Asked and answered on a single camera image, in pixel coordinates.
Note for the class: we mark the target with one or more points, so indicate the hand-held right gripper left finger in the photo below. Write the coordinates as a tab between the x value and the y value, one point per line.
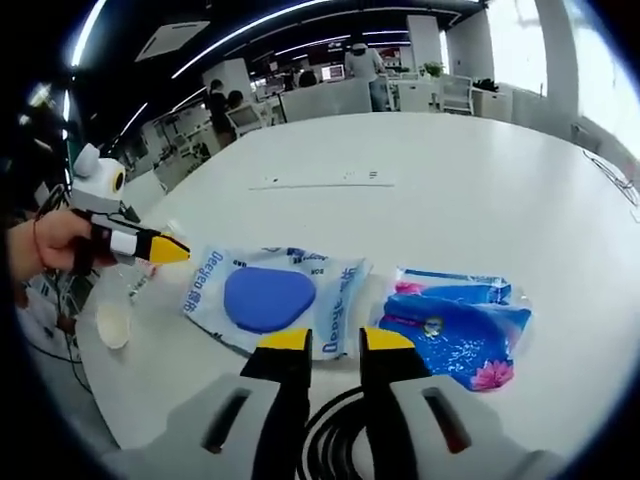
280	400

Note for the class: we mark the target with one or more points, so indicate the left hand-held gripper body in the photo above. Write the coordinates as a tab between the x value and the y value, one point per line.
100	187

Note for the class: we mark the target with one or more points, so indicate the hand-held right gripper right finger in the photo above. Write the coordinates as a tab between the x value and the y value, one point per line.
390	390

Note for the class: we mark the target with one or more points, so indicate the clear plastic bottle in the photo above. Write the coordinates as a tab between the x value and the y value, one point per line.
137	282

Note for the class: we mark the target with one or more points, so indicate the white paper cup green print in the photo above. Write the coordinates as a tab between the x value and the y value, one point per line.
114	325

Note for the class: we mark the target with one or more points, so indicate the blue flowered tissue packet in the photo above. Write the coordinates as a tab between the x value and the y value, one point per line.
450	325

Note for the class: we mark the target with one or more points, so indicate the wet wipes pack blue lid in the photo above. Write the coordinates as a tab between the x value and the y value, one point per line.
270	295

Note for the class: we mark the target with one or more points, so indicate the person's left hand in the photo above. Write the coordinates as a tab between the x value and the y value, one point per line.
60	240

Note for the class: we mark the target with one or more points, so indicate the white office chair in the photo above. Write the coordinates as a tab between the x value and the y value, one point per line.
456	95
245	120

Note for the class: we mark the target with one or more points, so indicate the ceiling air vent panel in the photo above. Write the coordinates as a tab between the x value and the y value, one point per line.
167	42

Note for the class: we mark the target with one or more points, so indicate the white counter cabinet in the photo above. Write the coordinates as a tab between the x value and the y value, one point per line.
325	100

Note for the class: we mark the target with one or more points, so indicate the black bag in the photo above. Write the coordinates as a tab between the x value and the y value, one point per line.
485	84

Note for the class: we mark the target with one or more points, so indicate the potted green plant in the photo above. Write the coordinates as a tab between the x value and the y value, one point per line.
434	68

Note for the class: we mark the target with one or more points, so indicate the large window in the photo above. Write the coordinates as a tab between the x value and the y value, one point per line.
515	40

